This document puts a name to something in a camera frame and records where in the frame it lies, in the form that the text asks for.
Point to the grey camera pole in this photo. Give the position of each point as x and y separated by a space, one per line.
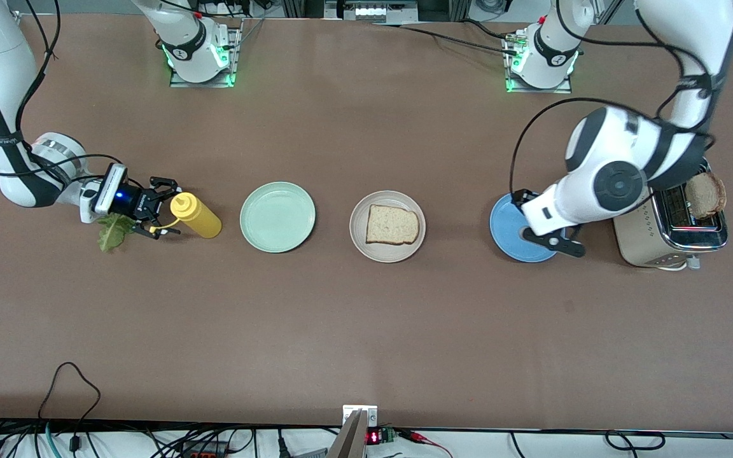
350 439

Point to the toasted bread slice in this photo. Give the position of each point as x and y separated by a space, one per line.
707 196
392 224

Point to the yellow mustard squeeze bottle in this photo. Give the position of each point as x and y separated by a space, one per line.
201 217

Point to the mint green plate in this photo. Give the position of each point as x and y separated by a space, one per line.
277 217

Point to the small metal mounting bracket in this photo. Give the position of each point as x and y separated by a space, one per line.
373 416

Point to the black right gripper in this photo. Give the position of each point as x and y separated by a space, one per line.
139 205

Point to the beige plate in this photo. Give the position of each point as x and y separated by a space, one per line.
387 254

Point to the cream and chrome toaster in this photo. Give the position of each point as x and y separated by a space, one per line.
634 245

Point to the blue plate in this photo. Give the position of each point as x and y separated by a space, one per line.
506 245

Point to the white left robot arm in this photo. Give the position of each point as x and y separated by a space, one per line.
621 184

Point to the green lettuce leaf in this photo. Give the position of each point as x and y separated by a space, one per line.
112 232

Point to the red LED display module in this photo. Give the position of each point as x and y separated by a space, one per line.
374 437

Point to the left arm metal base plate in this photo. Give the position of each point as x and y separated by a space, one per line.
560 90

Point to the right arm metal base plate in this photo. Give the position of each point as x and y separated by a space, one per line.
237 38

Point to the black box with white lights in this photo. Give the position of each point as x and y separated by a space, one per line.
369 11

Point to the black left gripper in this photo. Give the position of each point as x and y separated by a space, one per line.
518 196

